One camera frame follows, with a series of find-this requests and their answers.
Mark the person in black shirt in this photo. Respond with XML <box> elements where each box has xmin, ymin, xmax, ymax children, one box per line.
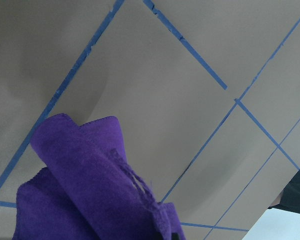
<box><xmin>268</xmin><ymin>170</ymin><xmax>300</xmax><ymax>214</ymax></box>

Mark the purple microfibre towel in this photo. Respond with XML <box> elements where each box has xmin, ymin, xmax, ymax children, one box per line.
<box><xmin>13</xmin><ymin>113</ymin><xmax>185</xmax><ymax>240</ymax></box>

